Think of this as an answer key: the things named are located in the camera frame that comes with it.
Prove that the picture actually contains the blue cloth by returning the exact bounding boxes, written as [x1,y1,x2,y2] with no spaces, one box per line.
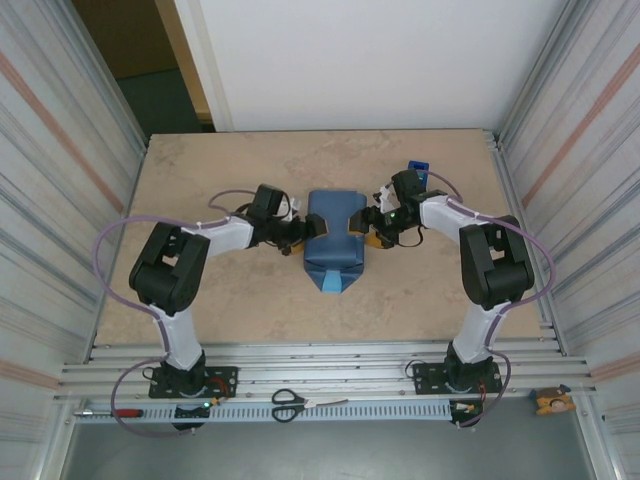
[301,188,367,297]

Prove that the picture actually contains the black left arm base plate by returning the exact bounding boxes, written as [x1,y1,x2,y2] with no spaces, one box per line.
[148,365,239,400]

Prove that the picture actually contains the red handled screwdriver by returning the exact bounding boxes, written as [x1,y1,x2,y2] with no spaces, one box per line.
[74,407,145,420]

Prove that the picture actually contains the blue tape dispenser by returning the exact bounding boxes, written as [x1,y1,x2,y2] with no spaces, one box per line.
[406,159,433,189]

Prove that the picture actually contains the small yellow toy figure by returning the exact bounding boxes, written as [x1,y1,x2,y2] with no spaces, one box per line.
[531,383,577,416]

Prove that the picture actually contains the aluminium frame rails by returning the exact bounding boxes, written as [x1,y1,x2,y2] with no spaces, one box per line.
[56,341,599,402]

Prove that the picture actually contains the black handled scissors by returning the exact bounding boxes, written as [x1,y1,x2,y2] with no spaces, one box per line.
[270,388,350,424]

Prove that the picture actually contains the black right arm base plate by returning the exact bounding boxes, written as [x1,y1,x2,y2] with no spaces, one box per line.
[411,361,502,397]

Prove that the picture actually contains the slotted grey cable duct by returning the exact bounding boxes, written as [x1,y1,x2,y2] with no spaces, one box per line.
[74,401,454,422]

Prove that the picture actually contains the white door frame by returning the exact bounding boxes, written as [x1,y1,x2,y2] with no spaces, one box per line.
[172,0,235,133]

